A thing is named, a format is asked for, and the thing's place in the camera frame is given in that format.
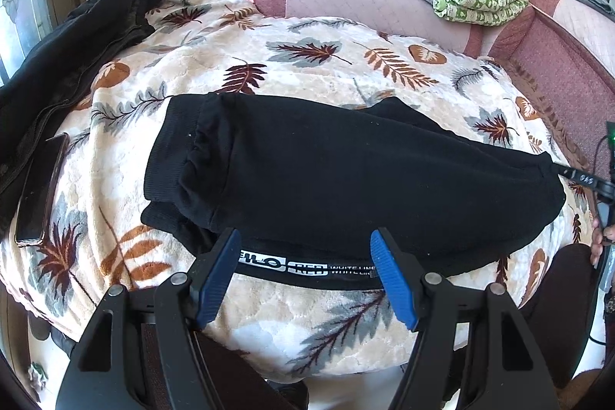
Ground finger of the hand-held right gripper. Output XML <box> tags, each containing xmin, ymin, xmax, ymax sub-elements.
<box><xmin>555</xmin><ymin>165</ymin><xmax>615</xmax><ymax>199</ymax></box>

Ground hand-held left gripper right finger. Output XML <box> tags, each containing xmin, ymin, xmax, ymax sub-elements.
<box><xmin>369</xmin><ymin>226</ymin><xmax>563</xmax><ymax>410</ymax></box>

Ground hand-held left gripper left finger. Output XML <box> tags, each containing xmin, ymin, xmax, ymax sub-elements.
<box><xmin>55</xmin><ymin>228</ymin><xmax>242</xmax><ymax>410</ymax></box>

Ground black pants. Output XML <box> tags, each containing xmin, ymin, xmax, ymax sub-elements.
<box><xmin>140</xmin><ymin>93</ymin><xmax>567</xmax><ymax>290</ymax></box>

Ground person's right hand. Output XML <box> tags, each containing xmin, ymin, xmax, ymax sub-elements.
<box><xmin>590</xmin><ymin>218</ymin><xmax>615</xmax><ymax>269</ymax></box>

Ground black smartphone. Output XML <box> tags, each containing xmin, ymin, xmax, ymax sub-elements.
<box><xmin>14</xmin><ymin>132</ymin><xmax>70</xmax><ymax>247</ymax></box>

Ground leaf printed blanket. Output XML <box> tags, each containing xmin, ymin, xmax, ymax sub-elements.
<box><xmin>0</xmin><ymin>0</ymin><xmax>601</xmax><ymax>379</ymax></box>

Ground black jacket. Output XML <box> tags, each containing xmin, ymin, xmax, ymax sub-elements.
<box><xmin>0</xmin><ymin>0</ymin><xmax>169</xmax><ymax>238</ymax></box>

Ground patterned glass window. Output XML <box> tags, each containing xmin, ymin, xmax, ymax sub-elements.
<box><xmin>0</xmin><ymin>0</ymin><xmax>53</xmax><ymax>84</ymax></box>

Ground black cable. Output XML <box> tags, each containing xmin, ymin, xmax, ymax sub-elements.
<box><xmin>590</xmin><ymin>135</ymin><xmax>610</xmax><ymax>185</ymax></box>

